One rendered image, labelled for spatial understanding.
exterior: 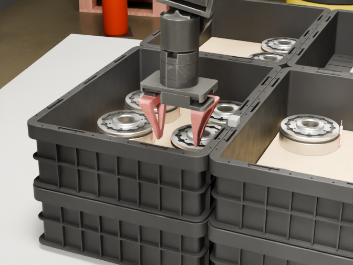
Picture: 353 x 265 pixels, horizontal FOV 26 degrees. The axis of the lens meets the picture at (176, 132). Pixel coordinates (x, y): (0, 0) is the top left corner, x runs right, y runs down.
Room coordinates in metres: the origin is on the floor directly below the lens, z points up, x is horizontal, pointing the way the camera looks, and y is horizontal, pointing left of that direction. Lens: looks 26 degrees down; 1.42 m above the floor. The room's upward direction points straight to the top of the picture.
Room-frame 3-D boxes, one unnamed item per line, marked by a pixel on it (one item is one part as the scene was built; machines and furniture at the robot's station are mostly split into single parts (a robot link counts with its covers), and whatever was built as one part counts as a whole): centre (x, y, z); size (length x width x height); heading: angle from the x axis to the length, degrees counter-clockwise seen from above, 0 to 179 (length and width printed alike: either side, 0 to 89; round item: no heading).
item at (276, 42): (1.63, -0.24, 0.86); 0.05 x 0.05 x 0.01
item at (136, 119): (1.21, 0.09, 0.86); 0.05 x 0.05 x 0.01
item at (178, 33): (1.07, -0.01, 1.08); 0.07 x 0.06 x 0.07; 165
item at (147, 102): (1.07, 0.01, 0.94); 0.07 x 0.07 x 0.09; 66
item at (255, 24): (1.55, -0.14, 0.87); 0.40 x 0.30 x 0.11; 157
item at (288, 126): (1.20, -0.23, 0.86); 0.10 x 0.10 x 0.01
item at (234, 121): (1.05, -0.09, 0.94); 0.02 x 0.01 x 0.01; 157
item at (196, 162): (1.19, 0.02, 0.92); 0.40 x 0.30 x 0.02; 157
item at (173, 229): (1.19, 0.02, 0.76); 0.40 x 0.30 x 0.12; 157
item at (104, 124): (1.21, 0.09, 0.86); 0.10 x 0.10 x 0.01
